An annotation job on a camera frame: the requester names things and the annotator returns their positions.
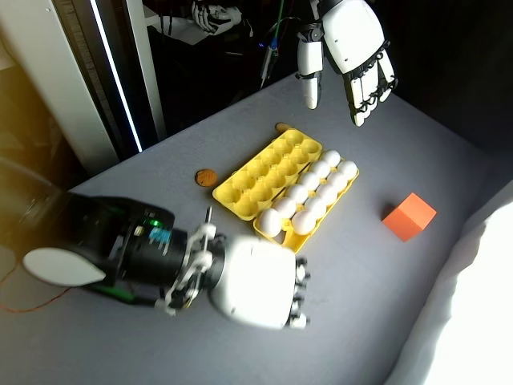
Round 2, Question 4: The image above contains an orange cube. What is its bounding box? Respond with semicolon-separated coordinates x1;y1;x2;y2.
381;192;438;243

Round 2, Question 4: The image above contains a white cloth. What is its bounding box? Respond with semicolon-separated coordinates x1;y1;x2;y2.
383;191;513;385

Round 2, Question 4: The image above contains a grey table cloth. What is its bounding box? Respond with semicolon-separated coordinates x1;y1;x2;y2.
0;71;513;385

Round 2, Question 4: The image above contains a green cable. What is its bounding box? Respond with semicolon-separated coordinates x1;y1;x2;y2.
265;0;300;48

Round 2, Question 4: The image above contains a thin red cable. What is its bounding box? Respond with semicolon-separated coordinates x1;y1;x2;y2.
0;264;72;314

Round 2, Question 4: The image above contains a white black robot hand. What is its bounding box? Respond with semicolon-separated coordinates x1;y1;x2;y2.
295;0;399;128
207;234;313;332

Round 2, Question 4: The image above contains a person's hand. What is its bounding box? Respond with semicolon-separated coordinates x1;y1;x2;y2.
191;0;220;33
216;4;244;36

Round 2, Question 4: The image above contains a yellow egg carton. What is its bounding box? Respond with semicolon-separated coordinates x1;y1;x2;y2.
211;127;361;254

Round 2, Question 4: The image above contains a white cabinet with light strip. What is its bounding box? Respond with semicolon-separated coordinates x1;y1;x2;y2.
0;0;168;176

